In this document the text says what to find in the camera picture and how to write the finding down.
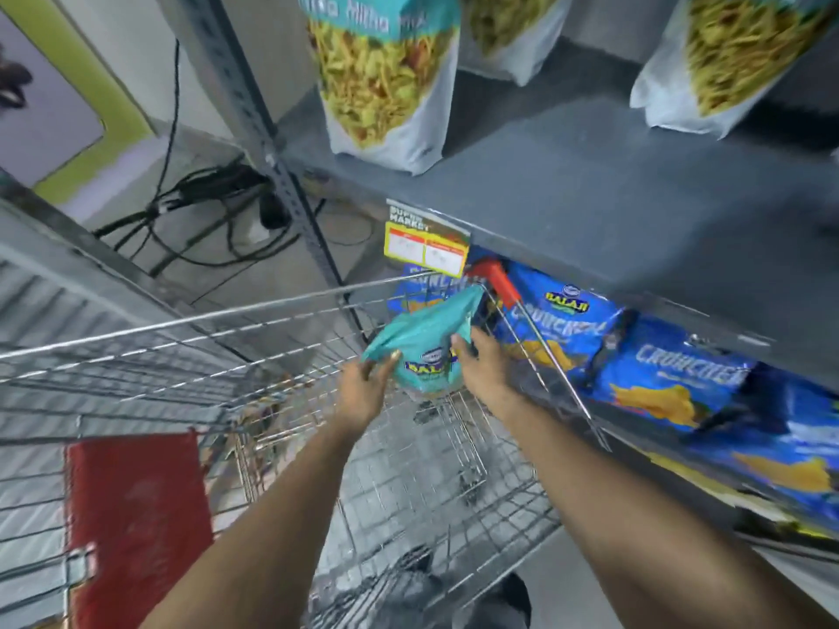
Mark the blue chips packet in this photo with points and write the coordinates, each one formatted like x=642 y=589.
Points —
x=780 y=445
x=557 y=317
x=419 y=291
x=675 y=373

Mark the yellow shelf price tag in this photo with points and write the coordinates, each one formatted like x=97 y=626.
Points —
x=427 y=239

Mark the teal snack packet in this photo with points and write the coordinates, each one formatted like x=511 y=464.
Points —
x=429 y=340

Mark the white snack mix pouch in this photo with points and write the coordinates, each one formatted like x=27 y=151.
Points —
x=727 y=58
x=511 y=29
x=383 y=71

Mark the person's right forearm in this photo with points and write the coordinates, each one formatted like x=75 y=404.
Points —
x=629 y=517

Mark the grey metal shelf rack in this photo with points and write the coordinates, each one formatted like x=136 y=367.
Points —
x=590 y=189

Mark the person's right thumb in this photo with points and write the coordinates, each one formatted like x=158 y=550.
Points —
x=463 y=350

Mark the red cart seat flap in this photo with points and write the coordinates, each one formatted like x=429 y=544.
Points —
x=134 y=524

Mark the person's left thumb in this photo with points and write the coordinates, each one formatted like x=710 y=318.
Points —
x=383 y=366

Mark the person's shoe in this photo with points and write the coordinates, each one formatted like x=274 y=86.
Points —
x=501 y=602

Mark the green framed wall poster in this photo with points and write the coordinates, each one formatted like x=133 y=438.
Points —
x=62 y=98

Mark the person's left forearm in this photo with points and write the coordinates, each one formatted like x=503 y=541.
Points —
x=262 y=537

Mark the red cart corner guard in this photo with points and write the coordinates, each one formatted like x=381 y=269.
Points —
x=496 y=281

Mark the person's right hand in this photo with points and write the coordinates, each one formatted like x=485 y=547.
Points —
x=488 y=372

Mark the person's left hand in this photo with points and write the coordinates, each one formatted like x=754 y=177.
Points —
x=359 y=394

